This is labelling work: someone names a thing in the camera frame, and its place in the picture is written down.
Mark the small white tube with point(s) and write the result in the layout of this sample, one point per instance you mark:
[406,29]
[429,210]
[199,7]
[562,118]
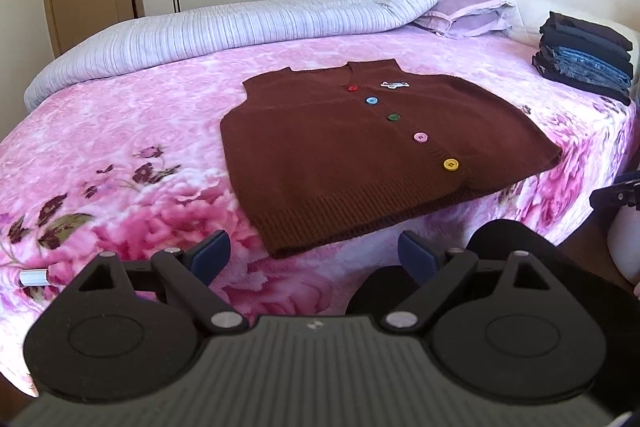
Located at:
[32,278]

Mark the white round container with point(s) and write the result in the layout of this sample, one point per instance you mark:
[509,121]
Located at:
[625,247]

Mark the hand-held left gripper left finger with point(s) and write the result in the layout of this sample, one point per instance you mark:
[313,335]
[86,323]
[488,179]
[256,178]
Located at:
[210,257]

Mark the brown knitted vest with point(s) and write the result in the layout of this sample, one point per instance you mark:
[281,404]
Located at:
[360,157]

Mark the white striped quilt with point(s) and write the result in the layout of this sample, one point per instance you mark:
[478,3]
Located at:
[225,27]

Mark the stack of folded clothes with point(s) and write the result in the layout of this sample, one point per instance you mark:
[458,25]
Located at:
[585,52]

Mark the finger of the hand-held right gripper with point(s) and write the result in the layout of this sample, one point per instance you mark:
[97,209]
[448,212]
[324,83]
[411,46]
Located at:
[617,196]

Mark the pink floral bed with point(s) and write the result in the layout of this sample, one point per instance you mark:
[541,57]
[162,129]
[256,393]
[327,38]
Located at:
[140,122]

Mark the white padded headboard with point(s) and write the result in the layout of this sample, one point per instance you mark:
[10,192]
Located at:
[530,9]

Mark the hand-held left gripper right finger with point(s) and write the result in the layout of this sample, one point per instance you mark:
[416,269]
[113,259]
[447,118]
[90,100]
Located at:
[417,257]

